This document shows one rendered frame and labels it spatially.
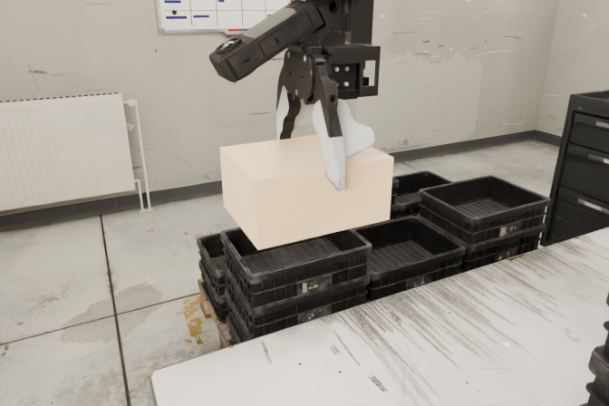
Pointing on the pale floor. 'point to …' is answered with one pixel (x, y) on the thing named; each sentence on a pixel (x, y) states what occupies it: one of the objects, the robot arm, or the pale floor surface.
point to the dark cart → (580, 171)
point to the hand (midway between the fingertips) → (304, 170)
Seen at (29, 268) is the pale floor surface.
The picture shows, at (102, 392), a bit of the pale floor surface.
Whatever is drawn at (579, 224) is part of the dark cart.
